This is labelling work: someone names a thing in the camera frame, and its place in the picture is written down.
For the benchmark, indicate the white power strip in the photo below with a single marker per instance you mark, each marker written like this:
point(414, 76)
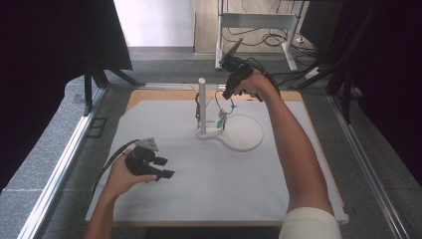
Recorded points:
point(313, 73)

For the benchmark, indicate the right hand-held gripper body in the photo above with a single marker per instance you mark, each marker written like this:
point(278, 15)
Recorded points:
point(237, 68)

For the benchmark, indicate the black metal stand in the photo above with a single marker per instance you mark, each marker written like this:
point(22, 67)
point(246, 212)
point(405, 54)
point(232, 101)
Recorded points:
point(341, 59)

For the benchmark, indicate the white key stand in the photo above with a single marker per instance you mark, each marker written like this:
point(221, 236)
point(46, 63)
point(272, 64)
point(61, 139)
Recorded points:
point(242, 134)

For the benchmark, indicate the person's right hand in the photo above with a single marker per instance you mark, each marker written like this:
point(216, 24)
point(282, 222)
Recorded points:
point(258, 86)

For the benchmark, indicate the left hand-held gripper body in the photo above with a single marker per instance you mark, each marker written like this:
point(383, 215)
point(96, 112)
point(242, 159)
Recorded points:
point(139, 161)

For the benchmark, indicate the person's left hand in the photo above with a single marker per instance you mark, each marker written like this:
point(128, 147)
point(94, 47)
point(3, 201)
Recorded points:
point(121, 181)

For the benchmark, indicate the dark curtain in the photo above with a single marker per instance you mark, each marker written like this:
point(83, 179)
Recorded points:
point(394, 83)
point(36, 83)

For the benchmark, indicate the person's white sleeve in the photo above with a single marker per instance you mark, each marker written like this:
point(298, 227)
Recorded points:
point(310, 224)

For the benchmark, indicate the black panel on stand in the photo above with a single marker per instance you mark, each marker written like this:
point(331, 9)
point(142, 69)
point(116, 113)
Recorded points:
point(106, 33)

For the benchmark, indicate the white table mat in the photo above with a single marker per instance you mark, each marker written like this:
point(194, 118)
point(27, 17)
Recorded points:
point(199, 186)

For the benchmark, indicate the white metal desk frame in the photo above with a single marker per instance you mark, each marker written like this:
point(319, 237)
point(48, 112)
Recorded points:
point(265, 20)

